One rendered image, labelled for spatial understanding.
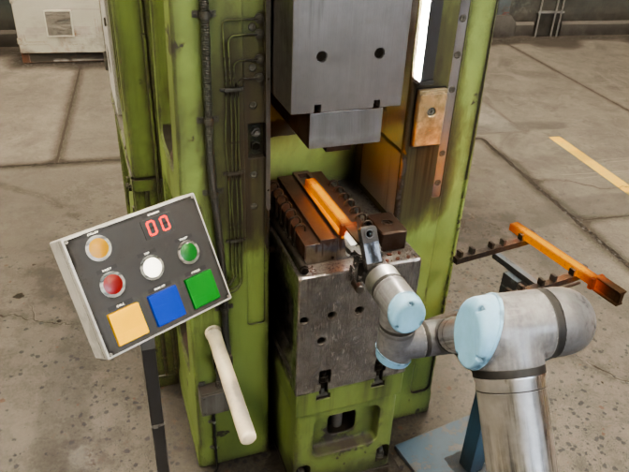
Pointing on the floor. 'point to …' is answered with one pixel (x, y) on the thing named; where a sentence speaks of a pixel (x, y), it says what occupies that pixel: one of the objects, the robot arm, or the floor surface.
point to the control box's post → (154, 404)
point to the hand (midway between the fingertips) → (351, 230)
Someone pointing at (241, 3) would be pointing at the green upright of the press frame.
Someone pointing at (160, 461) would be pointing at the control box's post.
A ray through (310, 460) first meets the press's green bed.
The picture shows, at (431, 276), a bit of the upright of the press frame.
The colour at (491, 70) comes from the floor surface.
